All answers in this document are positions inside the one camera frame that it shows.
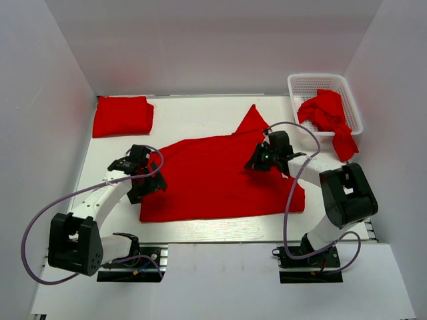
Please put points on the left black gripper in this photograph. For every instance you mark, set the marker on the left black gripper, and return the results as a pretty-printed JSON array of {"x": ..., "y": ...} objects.
[{"x": 156, "y": 182}]

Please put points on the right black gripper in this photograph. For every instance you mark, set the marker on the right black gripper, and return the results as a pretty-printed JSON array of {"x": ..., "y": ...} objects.
[{"x": 255, "y": 162}]

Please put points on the red t-shirt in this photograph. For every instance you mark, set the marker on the red t-shirt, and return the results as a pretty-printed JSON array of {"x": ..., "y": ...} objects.
[
  {"x": 206, "y": 178},
  {"x": 122, "y": 116},
  {"x": 326, "y": 113}
]

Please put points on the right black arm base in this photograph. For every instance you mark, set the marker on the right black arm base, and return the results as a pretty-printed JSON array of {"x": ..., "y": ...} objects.
[{"x": 319, "y": 269}]

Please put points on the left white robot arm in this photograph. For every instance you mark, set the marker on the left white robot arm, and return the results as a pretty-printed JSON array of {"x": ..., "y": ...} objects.
[{"x": 75, "y": 243}]

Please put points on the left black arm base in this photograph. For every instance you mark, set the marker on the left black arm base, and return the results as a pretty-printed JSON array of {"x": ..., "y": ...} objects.
[{"x": 140, "y": 270}]

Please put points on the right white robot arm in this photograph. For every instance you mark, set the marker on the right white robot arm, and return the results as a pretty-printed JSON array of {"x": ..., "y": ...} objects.
[{"x": 347, "y": 196}]

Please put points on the crumpled red t-shirt in basket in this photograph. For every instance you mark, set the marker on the crumpled red t-shirt in basket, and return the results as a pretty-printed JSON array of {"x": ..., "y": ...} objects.
[{"x": 326, "y": 113}]

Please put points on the white plastic basket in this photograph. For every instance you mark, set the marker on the white plastic basket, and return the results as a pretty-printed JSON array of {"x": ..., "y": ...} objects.
[{"x": 303, "y": 86}]

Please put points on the white front panel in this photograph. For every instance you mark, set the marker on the white front panel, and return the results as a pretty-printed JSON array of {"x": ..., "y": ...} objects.
[{"x": 235, "y": 282}]

